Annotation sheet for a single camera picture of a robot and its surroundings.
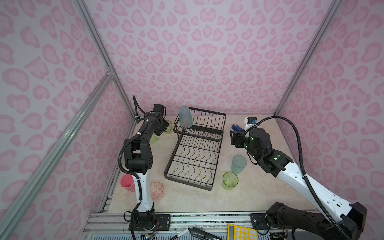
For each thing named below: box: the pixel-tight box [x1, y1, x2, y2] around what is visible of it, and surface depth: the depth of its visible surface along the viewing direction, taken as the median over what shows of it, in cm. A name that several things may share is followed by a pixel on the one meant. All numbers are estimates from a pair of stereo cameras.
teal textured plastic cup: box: [179, 106, 193, 129], surface depth 88 cm
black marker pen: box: [169, 227, 223, 240], surface depth 70 cm
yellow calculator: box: [227, 224, 259, 240], surface depth 71 cm
